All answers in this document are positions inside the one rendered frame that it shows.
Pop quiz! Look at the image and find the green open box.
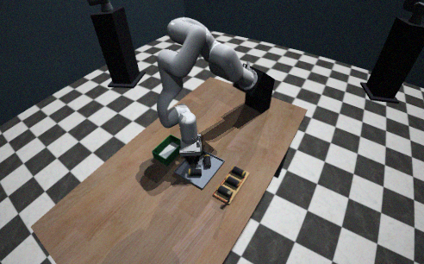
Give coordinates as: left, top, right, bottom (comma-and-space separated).
152, 135, 180, 167

